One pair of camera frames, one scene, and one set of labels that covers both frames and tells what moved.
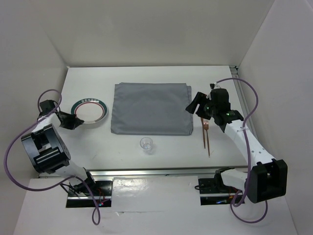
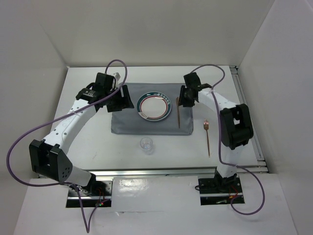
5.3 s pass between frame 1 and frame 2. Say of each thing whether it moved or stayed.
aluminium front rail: stayed
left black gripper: moved
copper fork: stayed
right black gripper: moved
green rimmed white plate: moved
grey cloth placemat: stayed
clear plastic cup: stayed
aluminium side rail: stayed
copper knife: moved
